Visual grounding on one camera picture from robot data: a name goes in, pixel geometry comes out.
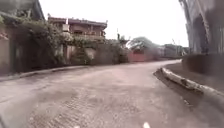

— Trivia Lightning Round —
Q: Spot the grey cobbled road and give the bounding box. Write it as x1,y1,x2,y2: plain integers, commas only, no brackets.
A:
0,59,224,128

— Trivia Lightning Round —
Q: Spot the tree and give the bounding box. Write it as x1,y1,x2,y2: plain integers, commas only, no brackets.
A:
127,35,160,53

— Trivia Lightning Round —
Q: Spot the red-roofed building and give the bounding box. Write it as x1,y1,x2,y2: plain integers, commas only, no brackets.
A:
47,14,108,43

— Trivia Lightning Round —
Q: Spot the low grey kerb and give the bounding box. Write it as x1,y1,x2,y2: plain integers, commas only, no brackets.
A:
0,64,91,83

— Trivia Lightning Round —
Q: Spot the pale stone kerb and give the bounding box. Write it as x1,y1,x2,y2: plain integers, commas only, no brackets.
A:
153,66,224,102

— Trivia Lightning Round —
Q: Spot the large grey building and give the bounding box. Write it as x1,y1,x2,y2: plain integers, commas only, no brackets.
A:
178,0,224,76

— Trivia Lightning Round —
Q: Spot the red wall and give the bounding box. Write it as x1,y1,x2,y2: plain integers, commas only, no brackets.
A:
128,49,156,63

